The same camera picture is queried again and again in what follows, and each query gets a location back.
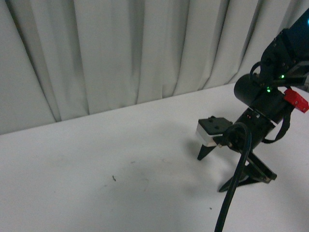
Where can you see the red plastic clip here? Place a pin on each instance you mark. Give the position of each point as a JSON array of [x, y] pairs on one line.
[[296, 100]]

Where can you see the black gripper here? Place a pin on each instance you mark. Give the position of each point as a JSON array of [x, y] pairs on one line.
[[251, 135]]

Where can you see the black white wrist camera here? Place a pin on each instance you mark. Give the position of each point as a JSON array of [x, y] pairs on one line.
[[209, 128]]

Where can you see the white pleated curtain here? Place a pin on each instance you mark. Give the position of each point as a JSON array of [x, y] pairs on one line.
[[64, 59]]

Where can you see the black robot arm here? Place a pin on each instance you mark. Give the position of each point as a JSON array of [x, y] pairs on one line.
[[267, 92]]

